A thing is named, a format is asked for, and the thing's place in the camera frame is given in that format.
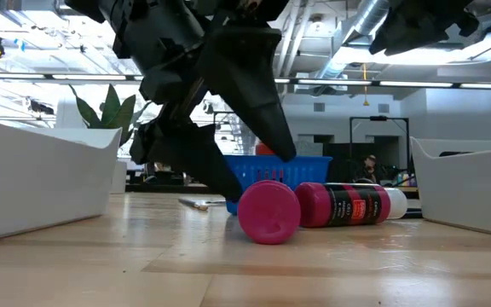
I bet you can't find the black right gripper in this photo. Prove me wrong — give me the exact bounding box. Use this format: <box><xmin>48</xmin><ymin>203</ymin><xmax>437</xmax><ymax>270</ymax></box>
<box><xmin>368</xmin><ymin>0</ymin><xmax>481</xmax><ymax>57</ymax></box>

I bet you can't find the yellow hanging cord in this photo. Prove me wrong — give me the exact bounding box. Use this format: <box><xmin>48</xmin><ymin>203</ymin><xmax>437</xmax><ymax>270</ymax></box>
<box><xmin>361</xmin><ymin>62</ymin><xmax>369</xmax><ymax>107</ymax></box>

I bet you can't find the pale grey plastic tray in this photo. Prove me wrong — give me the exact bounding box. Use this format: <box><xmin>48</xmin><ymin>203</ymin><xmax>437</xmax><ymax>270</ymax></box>
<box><xmin>410</xmin><ymin>136</ymin><xmax>491</xmax><ymax>240</ymax></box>

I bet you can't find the green potted plant white pot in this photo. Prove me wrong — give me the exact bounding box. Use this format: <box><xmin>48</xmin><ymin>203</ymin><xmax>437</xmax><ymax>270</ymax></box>
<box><xmin>68</xmin><ymin>84</ymin><xmax>147</xmax><ymax>195</ymax></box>

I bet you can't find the black metal frame stand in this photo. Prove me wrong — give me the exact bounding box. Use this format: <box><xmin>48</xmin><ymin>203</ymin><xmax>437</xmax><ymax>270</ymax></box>
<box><xmin>349</xmin><ymin>115</ymin><xmax>411</xmax><ymax>171</ymax></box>

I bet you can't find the blue plastic slotted basket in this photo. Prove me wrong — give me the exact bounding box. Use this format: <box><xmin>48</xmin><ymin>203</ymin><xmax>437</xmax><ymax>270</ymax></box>
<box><xmin>222</xmin><ymin>154</ymin><xmax>334</xmax><ymax>217</ymax></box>

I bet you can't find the round white ceiling fixture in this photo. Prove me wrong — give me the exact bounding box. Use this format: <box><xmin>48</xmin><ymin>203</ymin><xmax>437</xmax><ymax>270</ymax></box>
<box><xmin>308</xmin><ymin>14</ymin><xmax>326</xmax><ymax>32</ymax></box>

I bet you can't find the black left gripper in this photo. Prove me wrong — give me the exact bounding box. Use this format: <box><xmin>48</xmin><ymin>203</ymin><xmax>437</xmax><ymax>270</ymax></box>
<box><xmin>100</xmin><ymin>0</ymin><xmax>297</xmax><ymax>202</ymax></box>

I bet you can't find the person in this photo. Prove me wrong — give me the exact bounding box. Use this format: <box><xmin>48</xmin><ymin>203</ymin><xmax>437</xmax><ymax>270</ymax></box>
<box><xmin>361</xmin><ymin>153</ymin><xmax>382</xmax><ymax>185</ymax></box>

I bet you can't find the silver ventilation duct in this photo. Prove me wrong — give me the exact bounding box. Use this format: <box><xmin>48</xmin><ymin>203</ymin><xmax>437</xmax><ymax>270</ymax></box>
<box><xmin>222</xmin><ymin>108</ymin><xmax>259</xmax><ymax>155</ymax></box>
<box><xmin>313</xmin><ymin>0</ymin><xmax>394</xmax><ymax>82</ymax></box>

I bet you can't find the long ceiling light strip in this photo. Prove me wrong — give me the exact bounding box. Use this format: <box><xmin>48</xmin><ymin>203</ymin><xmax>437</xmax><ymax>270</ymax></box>
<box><xmin>0</xmin><ymin>72</ymin><xmax>491</xmax><ymax>90</ymax></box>

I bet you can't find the white plastic tray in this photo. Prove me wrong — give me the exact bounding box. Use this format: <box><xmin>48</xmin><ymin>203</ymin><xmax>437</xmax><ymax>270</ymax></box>
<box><xmin>0</xmin><ymin>94</ymin><xmax>123</xmax><ymax>246</ymax></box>

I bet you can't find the magenta paint bottle white cap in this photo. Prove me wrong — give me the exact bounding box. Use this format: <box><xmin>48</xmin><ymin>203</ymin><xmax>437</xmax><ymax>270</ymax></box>
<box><xmin>237</xmin><ymin>179</ymin><xmax>302</xmax><ymax>246</ymax></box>
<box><xmin>294</xmin><ymin>182</ymin><xmax>409</xmax><ymax>229</ymax></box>

